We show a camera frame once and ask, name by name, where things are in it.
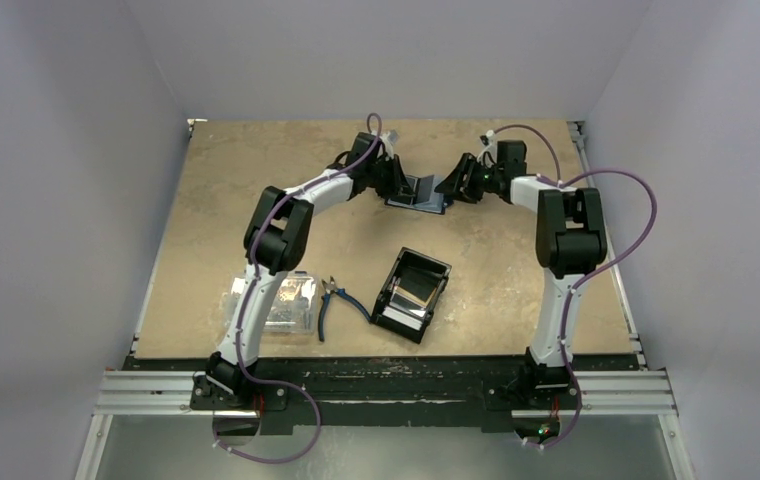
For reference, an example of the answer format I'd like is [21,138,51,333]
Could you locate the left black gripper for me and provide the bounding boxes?
[365,155,414,200]

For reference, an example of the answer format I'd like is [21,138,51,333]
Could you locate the blue leather card holder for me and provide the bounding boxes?
[384,175,453,215]

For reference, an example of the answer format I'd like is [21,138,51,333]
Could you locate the black plastic card box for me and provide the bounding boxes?
[369,247,452,344]

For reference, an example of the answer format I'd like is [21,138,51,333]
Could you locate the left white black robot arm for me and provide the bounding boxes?
[192,130,407,410]

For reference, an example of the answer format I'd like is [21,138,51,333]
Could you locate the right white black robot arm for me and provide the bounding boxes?
[434,140,608,407]

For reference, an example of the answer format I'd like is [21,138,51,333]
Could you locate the white card stack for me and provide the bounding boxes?
[382,307,423,331]

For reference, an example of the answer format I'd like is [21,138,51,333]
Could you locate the clear plastic parts box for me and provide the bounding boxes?
[220,270,321,335]

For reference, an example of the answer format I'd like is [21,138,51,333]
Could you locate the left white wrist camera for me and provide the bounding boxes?
[380,130,399,158]

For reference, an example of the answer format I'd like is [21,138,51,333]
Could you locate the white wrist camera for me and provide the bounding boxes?
[477,130,497,166]
[380,130,399,158]

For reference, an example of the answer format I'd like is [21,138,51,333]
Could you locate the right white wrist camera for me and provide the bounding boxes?
[477,130,497,166]

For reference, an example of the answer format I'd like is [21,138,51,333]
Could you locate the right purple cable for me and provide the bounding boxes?
[483,124,660,452]

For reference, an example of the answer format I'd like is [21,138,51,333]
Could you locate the purple cable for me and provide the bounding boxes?
[211,112,384,465]
[483,124,660,452]

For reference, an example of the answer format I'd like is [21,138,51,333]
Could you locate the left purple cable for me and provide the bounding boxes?
[211,112,384,465]

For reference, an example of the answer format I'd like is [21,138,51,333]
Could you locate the blue handled pliers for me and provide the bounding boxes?
[317,276,374,343]

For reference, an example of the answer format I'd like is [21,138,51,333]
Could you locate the black aluminium mounting rail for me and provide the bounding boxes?
[95,355,676,436]

